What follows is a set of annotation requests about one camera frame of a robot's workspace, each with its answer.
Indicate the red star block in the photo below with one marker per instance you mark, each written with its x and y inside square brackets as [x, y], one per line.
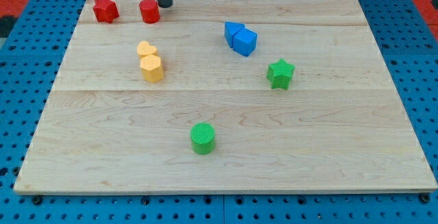
[105, 10]

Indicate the green star block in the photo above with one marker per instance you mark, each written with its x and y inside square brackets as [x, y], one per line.
[280, 74]

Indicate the red cylinder block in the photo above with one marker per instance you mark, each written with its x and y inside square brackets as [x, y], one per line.
[149, 11]

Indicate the yellow heart block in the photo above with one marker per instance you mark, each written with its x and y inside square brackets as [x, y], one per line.
[144, 49]

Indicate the blue triangle block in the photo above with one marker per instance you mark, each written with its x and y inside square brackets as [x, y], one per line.
[230, 30]

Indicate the yellow hexagon block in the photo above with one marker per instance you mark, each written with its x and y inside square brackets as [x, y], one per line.
[152, 68]

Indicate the blue cube block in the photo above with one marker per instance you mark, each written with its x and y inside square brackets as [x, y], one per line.
[245, 42]

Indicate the light wooden board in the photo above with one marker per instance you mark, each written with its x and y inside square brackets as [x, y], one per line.
[339, 128]

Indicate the green cylinder block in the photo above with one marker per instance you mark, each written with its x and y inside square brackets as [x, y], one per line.
[202, 138]

